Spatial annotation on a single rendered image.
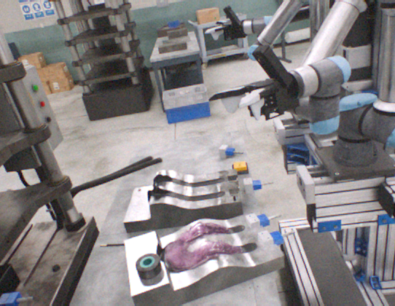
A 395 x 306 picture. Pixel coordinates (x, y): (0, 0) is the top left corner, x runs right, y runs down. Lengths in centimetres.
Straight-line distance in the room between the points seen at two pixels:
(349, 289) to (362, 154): 90
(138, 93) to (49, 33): 338
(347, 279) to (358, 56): 113
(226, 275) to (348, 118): 65
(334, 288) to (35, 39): 751
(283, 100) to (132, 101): 460
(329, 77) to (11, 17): 787
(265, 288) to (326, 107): 60
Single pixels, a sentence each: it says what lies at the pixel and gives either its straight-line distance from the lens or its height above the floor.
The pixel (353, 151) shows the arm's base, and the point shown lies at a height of 109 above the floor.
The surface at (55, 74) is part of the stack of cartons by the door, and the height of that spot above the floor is 38.
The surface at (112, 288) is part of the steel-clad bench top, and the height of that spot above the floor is 80.
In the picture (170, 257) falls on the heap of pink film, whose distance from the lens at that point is 121.
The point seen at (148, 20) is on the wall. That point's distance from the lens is 776.
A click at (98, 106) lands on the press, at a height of 21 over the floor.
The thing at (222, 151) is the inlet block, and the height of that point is 84.
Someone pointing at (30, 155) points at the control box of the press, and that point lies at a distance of 169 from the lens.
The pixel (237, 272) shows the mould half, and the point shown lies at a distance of 118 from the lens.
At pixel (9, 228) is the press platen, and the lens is 141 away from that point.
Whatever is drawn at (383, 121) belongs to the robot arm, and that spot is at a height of 124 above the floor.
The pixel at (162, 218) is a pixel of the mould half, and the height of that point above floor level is 85.
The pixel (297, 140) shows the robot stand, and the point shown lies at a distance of 176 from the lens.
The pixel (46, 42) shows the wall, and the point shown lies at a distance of 829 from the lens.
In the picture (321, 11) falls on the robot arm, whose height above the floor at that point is 147.
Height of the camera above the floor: 171
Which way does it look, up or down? 27 degrees down
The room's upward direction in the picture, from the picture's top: 11 degrees counter-clockwise
